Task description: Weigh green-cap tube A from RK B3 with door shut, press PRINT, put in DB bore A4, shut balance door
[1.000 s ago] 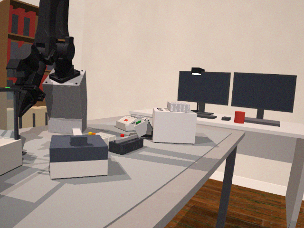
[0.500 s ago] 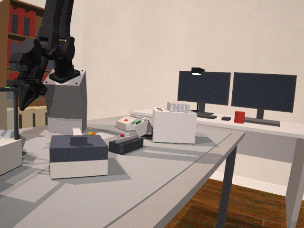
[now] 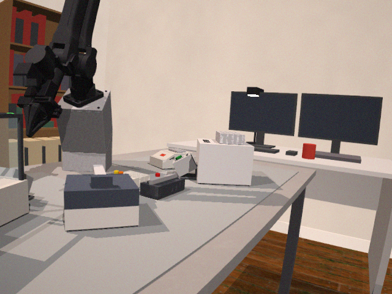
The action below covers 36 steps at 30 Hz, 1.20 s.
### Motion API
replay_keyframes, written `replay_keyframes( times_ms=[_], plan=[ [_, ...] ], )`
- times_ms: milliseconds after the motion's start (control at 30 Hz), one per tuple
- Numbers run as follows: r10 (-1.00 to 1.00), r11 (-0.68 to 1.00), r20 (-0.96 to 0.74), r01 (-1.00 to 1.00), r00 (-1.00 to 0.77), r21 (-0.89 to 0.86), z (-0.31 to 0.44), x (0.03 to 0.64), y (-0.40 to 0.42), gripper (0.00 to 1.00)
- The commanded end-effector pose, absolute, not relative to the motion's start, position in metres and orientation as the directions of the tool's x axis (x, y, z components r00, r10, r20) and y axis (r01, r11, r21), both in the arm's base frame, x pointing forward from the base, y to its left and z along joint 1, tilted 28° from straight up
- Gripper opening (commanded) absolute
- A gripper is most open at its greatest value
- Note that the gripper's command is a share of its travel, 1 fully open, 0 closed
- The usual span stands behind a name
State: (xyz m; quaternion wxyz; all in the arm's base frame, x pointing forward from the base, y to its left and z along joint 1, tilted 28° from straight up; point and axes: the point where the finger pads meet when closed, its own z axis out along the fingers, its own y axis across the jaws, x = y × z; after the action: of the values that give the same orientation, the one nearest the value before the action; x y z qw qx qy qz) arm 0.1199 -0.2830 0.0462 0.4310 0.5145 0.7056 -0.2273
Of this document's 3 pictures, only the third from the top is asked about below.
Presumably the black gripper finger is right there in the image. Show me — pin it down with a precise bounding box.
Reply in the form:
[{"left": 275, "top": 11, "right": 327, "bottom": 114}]
[
  {"left": 23, "top": 105, "right": 40, "bottom": 136},
  {"left": 27, "top": 105, "right": 51, "bottom": 138}
]

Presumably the grey flat mat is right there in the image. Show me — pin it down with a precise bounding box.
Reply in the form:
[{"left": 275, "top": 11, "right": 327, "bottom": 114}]
[{"left": 0, "top": 164, "right": 299, "bottom": 294}]

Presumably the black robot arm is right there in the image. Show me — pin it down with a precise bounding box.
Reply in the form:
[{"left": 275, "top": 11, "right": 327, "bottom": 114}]
[{"left": 13, "top": 0, "right": 104, "bottom": 108}]

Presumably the cream block with round holes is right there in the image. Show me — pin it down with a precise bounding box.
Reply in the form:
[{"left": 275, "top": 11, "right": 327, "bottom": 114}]
[{"left": 150, "top": 148, "right": 189, "bottom": 169}]

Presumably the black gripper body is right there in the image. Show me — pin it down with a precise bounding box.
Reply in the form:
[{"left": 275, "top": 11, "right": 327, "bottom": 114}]
[{"left": 17, "top": 90, "right": 62, "bottom": 118}]

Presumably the white tube rack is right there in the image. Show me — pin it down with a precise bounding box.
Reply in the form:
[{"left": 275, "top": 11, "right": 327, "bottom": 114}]
[{"left": 123, "top": 171, "right": 150, "bottom": 187}]

